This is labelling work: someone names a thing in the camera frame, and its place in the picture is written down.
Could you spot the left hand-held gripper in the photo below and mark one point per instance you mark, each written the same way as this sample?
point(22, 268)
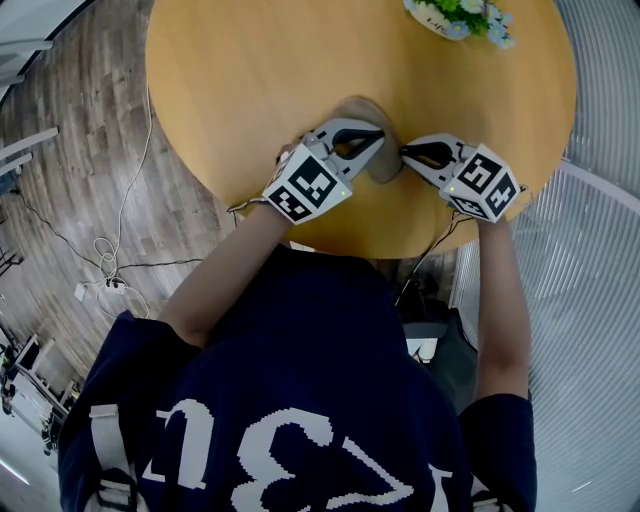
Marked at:
point(305, 187)

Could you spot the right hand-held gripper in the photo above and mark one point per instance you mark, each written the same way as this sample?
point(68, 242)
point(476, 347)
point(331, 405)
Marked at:
point(482, 182)

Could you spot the grey-brown fabric pouch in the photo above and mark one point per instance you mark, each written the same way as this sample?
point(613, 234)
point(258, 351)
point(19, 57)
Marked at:
point(360, 107)

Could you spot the person's left forearm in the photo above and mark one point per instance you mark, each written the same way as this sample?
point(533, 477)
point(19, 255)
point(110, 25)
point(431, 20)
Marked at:
point(220, 280)

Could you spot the person's right forearm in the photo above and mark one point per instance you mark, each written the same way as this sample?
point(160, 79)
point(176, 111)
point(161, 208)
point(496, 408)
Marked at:
point(502, 320)

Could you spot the potted artificial flower plant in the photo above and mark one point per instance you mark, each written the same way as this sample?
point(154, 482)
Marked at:
point(462, 15)

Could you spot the black mesh office chair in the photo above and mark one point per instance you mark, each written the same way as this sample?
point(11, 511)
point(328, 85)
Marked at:
point(460, 360)

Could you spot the navy printed sweatshirt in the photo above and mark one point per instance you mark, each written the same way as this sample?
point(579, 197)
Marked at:
point(300, 370)

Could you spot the white power strip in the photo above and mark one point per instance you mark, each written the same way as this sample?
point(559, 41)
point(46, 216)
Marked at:
point(116, 286)

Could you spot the white power adapter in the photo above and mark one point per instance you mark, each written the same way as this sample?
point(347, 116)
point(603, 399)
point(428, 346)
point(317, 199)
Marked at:
point(80, 291)

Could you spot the white metal desk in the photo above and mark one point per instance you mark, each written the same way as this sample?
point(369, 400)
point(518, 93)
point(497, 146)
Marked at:
point(27, 140)

